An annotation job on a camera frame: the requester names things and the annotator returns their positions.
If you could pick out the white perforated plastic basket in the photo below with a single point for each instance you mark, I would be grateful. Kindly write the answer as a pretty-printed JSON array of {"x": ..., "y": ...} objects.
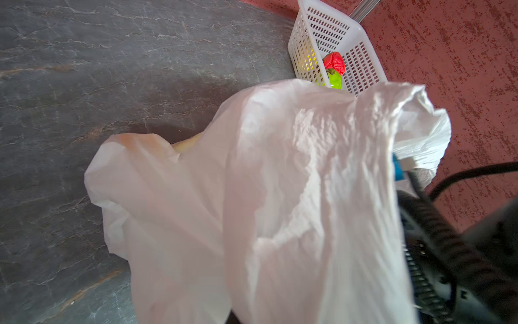
[{"x": 319, "y": 30}]

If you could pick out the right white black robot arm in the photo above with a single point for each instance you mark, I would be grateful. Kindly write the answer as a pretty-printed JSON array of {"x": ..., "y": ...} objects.
[{"x": 468, "y": 277}]

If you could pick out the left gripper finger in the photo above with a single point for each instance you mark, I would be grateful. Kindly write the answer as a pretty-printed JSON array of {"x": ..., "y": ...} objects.
[{"x": 232, "y": 319}]

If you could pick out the white plastic bag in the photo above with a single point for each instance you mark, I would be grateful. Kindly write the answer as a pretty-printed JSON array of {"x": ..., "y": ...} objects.
[{"x": 283, "y": 210}]

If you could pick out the green toy fruit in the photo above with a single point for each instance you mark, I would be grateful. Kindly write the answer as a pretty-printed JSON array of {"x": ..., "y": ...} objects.
[{"x": 335, "y": 78}]

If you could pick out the red toy fruit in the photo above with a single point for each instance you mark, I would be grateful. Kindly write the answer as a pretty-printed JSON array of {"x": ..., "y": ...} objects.
[{"x": 334, "y": 63}]

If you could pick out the right aluminium corner post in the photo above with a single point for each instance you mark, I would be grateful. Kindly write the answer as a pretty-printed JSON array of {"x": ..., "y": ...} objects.
[{"x": 363, "y": 9}]

